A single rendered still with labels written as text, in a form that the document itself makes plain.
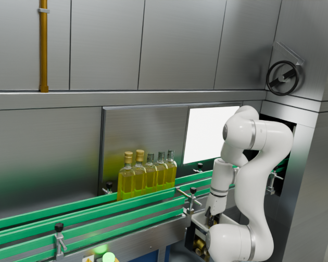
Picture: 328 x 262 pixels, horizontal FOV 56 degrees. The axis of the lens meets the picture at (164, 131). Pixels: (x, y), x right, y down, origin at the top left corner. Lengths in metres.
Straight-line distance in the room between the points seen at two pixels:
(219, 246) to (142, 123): 0.65
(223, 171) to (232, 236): 0.38
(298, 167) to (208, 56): 0.88
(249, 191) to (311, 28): 1.20
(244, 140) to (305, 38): 1.12
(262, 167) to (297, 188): 1.04
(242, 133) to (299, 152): 1.06
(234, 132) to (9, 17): 0.83
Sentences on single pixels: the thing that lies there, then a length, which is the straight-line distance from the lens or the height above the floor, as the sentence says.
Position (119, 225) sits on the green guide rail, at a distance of 1.25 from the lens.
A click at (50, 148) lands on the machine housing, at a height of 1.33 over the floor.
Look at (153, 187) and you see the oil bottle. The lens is 1.41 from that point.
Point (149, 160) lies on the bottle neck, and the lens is 1.36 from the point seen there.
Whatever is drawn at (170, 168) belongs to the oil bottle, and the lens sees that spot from 1.43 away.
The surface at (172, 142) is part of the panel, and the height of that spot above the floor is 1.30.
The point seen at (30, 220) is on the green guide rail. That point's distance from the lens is 1.28.
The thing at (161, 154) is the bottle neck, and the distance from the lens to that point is 1.38.
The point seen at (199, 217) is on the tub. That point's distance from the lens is 1.56.
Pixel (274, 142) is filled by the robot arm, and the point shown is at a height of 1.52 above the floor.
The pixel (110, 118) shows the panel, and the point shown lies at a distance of 1.34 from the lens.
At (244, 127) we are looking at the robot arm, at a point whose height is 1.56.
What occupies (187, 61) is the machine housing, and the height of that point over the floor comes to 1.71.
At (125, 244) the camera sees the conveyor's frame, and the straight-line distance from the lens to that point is 1.29.
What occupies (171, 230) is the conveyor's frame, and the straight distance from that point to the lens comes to 1.41.
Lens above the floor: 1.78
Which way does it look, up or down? 16 degrees down
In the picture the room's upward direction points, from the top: 6 degrees clockwise
